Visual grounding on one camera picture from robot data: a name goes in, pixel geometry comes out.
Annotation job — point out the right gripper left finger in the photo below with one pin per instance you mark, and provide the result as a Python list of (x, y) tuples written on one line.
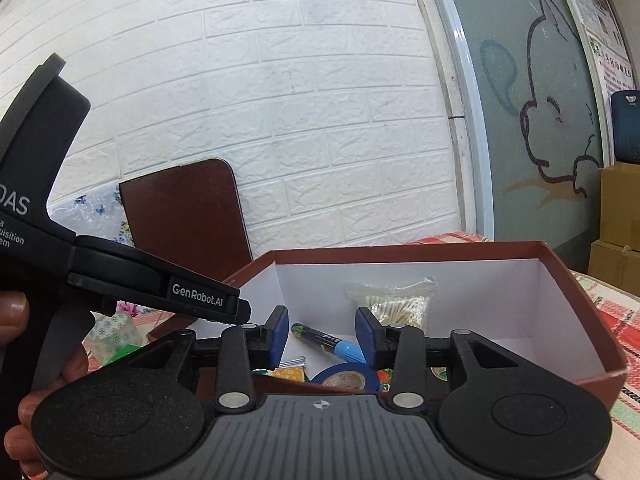
[(242, 350)]

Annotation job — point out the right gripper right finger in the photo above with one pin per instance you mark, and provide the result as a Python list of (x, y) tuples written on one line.
[(400, 348)]

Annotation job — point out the patterned clear tape roll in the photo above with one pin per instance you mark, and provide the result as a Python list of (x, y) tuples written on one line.
[(111, 334)]

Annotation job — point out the green cardboard box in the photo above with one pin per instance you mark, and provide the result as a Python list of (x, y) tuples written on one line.
[(121, 353)]

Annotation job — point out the person's left hand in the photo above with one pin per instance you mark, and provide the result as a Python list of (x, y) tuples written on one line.
[(21, 342)]

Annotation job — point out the bag of cotton swabs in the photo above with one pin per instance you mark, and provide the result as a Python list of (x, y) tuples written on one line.
[(396, 305)]

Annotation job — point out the black blue marker pen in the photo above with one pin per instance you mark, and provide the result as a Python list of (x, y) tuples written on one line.
[(343, 349)]

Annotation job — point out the yellow snack packet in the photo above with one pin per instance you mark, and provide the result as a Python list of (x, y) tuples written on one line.
[(291, 373)]

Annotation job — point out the blue electrical tape roll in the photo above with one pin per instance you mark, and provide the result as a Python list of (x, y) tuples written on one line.
[(352, 376)]

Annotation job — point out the floral plastic bedding bag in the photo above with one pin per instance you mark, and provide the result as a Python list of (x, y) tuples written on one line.
[(99, 213)]

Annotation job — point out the brown cardboard storage box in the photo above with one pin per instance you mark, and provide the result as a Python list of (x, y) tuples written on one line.
[(500, 304)]

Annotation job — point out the plaid bed sheet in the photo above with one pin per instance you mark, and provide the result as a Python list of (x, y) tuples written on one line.
[(617, 339)]

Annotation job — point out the lower cardboard carton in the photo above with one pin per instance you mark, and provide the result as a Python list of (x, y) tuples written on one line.
[(615, 265)]

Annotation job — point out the cardboard carton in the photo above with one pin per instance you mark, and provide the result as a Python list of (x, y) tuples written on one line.
[(620, 205), (615, 265)]

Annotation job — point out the upper cardboard carton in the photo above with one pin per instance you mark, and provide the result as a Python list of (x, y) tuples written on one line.
[(620, 205)]

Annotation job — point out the dark blue chair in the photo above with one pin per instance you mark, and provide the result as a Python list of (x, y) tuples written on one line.
[(625, 109)]

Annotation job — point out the white door frame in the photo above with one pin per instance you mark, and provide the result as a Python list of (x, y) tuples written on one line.
[(465, 115)]

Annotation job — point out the wall poster notice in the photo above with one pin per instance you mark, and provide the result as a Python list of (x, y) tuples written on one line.
[(607, 44)]

